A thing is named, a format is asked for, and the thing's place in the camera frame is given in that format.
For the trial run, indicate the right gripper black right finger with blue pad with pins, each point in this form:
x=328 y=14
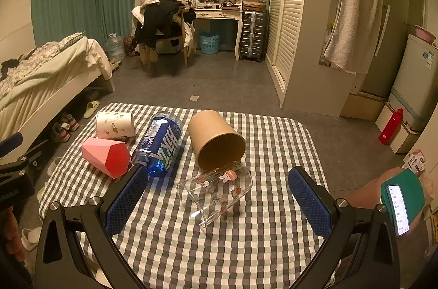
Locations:
x=359 y=248

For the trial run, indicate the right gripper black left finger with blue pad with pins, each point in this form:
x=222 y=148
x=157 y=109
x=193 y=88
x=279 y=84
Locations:
x=60 y=262

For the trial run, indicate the brown paper cup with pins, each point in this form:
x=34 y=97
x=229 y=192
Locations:
x=214 y=142

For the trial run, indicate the pink faceted cup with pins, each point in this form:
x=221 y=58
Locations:
x=108 y=156

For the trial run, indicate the white floral paper cup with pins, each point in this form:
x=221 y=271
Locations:
x=115 y=125

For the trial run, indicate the brown plastic stool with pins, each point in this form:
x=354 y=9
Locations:
x=369 y=195

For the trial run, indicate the sneaker under bed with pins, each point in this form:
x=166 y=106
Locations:
x=60 y=132

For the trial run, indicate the phone in green holder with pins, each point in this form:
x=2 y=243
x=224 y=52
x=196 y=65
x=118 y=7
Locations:
x=404 y=198

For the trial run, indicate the bed with light bedding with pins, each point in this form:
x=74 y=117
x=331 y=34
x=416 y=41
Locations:
x=44 y=82

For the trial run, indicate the checkered tablecloth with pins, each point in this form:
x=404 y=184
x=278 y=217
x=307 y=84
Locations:
x=263 y=241

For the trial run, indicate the green slipper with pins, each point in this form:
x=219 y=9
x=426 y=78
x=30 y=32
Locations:
x=91 y=108

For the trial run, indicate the red water bottle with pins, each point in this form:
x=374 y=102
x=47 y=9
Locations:
x=391 y=127

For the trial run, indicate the blue plastic drink bottle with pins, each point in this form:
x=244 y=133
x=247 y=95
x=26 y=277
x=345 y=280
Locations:
x=158 y=146

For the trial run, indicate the large clear water jug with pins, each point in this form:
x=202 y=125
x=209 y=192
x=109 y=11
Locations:
x=115 y=48

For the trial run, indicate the clear glass with stickers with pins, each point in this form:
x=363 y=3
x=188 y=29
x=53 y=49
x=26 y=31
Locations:
x=208 y=196

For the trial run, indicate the white small fridge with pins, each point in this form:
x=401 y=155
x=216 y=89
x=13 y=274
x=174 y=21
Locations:
x=415 y=87

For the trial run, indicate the hanging white towel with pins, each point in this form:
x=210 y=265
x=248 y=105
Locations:
x=354 y=37

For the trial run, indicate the wooden chair with clothes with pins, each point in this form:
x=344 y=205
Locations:
x=162 y=20

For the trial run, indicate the black suitcase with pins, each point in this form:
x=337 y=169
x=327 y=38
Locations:
x=252 y=44

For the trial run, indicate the blue laundry basket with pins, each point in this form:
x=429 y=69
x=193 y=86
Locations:
x=209 y=43

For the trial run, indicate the white desk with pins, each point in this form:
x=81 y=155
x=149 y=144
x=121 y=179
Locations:
x=224 y=13

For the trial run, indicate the white louvered wardrobe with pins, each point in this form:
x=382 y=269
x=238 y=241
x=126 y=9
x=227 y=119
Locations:
x=296 y=31

